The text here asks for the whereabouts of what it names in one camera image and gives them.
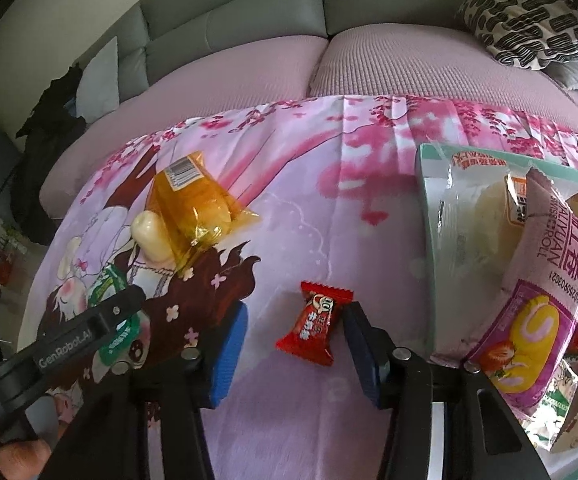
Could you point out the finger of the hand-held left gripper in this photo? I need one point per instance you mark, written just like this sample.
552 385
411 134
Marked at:
119 305

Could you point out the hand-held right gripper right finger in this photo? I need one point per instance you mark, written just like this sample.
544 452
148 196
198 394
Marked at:
364 355

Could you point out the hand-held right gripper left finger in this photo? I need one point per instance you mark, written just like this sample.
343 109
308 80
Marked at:
224 355

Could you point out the red candy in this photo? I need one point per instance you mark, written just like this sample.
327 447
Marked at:
314 327

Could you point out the clear bun packet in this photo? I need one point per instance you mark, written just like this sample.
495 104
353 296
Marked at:
479 220

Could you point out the pink cake roll packet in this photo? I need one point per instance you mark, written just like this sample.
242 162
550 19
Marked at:
544 300

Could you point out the silver green snack packet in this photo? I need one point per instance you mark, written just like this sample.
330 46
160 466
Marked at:
559 390

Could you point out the person's left hand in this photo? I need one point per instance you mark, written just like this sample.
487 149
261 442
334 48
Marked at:
19 457

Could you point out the white cream roll snack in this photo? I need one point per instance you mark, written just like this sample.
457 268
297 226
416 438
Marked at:
149 235

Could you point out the red floor item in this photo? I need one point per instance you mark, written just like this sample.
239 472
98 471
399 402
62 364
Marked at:
1 270

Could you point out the orange clear cake packet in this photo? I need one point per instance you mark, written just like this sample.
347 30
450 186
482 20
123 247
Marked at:
194 200

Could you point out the black clothes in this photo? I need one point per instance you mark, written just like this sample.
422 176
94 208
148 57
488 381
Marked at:
49 135

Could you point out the pink sofa seat cover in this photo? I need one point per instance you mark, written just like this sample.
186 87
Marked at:
384 65

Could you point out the grey sofa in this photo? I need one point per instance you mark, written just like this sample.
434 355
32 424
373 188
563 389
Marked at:
229 15

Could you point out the black white patterned pillow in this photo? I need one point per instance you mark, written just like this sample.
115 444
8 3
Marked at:
529 20

